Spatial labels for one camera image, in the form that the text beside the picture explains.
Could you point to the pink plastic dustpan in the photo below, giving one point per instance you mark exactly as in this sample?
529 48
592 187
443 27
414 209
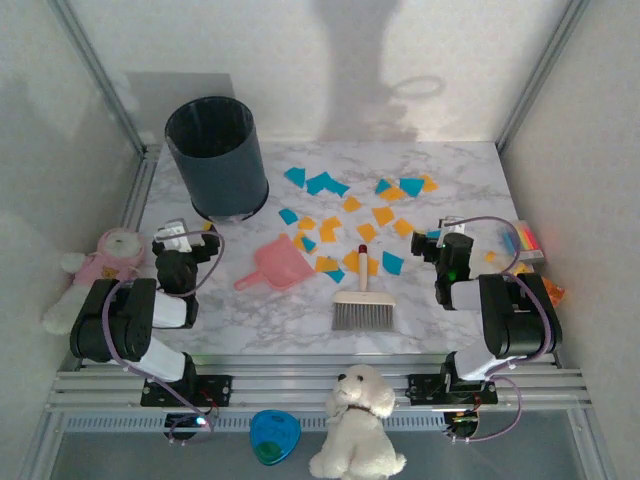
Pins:
282 262

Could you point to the white hand brush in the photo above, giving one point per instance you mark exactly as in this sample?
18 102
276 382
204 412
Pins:
364 300

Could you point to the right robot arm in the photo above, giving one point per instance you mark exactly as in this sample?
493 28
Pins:
515 315

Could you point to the box of coloured chalks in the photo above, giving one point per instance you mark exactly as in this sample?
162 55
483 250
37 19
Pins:
525 242

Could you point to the dark blue waste bin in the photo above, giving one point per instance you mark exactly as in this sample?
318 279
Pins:
220 165

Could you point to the white bear plush pink hoodie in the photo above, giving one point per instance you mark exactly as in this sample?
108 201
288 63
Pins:
100 270

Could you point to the orange snack packet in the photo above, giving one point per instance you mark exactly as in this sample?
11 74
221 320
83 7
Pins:
555 292

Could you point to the grey perforated strip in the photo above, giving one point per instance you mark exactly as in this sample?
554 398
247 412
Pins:
125 424

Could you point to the white plush dog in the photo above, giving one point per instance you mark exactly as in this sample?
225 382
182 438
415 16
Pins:
357 430

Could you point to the blue heart-shaped plastic box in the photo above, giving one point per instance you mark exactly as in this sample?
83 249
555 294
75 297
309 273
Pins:
274 437

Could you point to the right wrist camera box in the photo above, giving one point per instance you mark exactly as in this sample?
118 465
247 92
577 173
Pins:
452 223

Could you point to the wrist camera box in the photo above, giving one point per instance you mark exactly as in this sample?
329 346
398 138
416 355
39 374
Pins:
452 223
172 235

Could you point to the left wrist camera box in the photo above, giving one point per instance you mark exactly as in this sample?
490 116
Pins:
172 235

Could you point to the aluminium side rail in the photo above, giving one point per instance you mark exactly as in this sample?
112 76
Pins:
140 185

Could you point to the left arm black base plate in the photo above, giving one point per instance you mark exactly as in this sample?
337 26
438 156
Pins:
220 390

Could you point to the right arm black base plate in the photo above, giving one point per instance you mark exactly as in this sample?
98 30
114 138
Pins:
425 390

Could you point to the aluminium mounting rail bed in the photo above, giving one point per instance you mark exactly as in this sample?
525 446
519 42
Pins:
280 385

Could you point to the aluminium frame post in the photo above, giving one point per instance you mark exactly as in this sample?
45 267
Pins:
539 75
102 80

